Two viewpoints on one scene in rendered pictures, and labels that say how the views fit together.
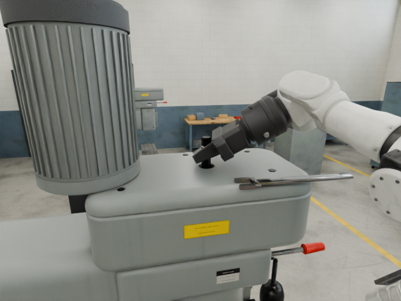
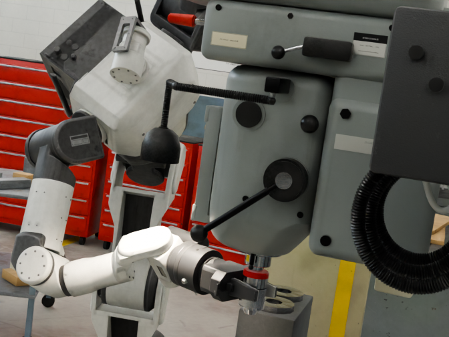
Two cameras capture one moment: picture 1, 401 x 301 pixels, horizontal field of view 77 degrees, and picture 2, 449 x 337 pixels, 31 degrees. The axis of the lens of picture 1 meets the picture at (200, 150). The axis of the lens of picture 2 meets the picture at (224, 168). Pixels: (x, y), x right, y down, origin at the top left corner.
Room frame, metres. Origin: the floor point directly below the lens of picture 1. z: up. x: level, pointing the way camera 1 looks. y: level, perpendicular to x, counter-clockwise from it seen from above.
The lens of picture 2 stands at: (1.84, 0.56, 1.62)
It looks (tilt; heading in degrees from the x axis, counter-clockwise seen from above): 7 degrees down; 207
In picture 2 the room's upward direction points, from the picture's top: 8 degrees clockwise
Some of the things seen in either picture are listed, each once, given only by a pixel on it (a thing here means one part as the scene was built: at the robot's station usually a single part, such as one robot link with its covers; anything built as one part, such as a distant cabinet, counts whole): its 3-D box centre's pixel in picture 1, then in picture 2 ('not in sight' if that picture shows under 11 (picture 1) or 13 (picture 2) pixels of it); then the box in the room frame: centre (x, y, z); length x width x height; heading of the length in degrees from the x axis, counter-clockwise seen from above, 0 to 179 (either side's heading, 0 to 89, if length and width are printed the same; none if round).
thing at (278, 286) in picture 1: (272, 291); (161, 144); (0.60, -0.22, 1.47); 0.07 x 0.07 x 0.06
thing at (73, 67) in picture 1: (82, 97); not in sight; (0.50, 0.23, 2.05); 0.20 x 0.20 x 0.32
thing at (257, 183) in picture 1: (296, 179); not in sight; (0.46, -0.19, 1.89); 0.24 x 0.04 x 0.01; 100
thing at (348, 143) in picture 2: not in sight; (382, 178); (0.51, 0.18, 1.47); 0.24 x 0.19 x 0.26; 12
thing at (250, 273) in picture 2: not in sight; (256, 273); (0.55, -0.01, 1.26); 0.05 x 0.05 x 0.01
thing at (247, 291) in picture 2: not in sight; (242, 291); (0.58, -0.02, 1.23); 0.06 x 0.02 x 0.03; 77
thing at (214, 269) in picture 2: not in sight; (216, 276); (0.53, -0.10, 1.23); 0.13 x 0.12 x 0.10; 167
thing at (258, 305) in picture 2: not in sight; (253, 291); (0.55, -0.01, 1.23); 0.05 x 0.05 x 0.06
